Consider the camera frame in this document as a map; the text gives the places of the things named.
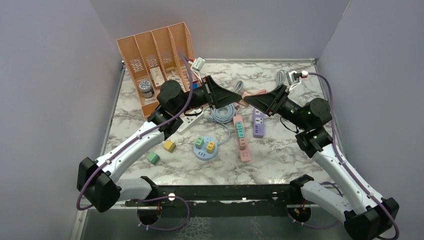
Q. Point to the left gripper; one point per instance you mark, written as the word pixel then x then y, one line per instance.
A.
pixel 217 95

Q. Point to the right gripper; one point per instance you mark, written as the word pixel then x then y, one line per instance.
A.
pixel 269 102

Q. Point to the teal usb charger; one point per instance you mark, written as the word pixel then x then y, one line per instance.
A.
pixel 240 133
pixel 238 125

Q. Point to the yellow usb charger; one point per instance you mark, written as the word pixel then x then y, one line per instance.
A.
pixel 210 147

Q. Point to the green usb charger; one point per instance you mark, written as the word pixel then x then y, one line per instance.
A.
pixel 199 142

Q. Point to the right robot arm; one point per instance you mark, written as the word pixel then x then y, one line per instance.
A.
pixel 364 212

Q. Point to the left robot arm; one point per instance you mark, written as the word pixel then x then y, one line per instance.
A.
pixel 97 180

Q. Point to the purple power strip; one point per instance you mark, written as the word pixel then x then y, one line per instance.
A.
pixel 258 124

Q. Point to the white power strip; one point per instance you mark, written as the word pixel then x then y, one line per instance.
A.
pixel 188 122

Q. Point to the pink power strip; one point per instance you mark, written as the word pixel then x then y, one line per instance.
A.
pixel 245 155

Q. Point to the round blue power strip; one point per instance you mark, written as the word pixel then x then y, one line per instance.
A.
pixel 202 154

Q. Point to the white red box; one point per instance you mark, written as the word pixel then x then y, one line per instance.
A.
pixel 157 76

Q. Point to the round tin in organizer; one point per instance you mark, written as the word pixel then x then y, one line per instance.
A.
pixel 146 89

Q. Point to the orange desk file organizer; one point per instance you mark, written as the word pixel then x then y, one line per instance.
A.
pixel 162 48

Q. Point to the green charger left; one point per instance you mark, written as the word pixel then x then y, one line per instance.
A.
pixel 153 158

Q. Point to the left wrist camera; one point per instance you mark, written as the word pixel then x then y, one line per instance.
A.
pixel 198 64

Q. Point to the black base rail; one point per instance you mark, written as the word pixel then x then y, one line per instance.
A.
pixel 213 201

